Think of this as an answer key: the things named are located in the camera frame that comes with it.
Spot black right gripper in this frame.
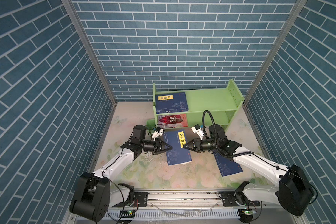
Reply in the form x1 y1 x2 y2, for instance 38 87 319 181
183 137 220 153

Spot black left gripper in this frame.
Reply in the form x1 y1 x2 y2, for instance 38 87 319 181
139 139 172 155

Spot blue book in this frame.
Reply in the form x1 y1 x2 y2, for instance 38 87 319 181
163 129 192 166
213 152 243 177
155 92 189 114

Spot red pink illustrated book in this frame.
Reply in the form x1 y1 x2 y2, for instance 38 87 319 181
158 114 188 128

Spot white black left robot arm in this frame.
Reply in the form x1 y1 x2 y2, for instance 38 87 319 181
69 125 172 223

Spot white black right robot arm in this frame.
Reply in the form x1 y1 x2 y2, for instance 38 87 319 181
183 125 317 216

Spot green two-tier shelf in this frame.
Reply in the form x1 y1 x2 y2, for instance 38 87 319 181
153 79 245 130

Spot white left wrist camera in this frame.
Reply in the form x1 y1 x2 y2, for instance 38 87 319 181
152 126 164 141

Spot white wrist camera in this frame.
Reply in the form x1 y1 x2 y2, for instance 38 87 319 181
191 124 205 141
152 126 164 141

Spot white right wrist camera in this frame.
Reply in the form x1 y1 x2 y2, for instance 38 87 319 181
191 124 205 141

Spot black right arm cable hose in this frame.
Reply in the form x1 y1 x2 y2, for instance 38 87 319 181
202 110 253 159

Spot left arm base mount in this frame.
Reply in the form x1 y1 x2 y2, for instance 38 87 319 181
110 192 148 208

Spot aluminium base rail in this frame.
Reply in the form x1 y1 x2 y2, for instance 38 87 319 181
64 188 300 222

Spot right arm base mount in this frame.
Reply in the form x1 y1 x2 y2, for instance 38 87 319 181
217 191 261 208

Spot aluminium corner frame post left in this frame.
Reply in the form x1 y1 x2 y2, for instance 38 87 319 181
62 0 117 107

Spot aluminium corner frame post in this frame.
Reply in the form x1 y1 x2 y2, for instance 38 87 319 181
62 0 117 107
243 0 307 107

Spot aluminium corner frame post right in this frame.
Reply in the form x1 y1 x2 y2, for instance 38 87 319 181
243 0 307 107

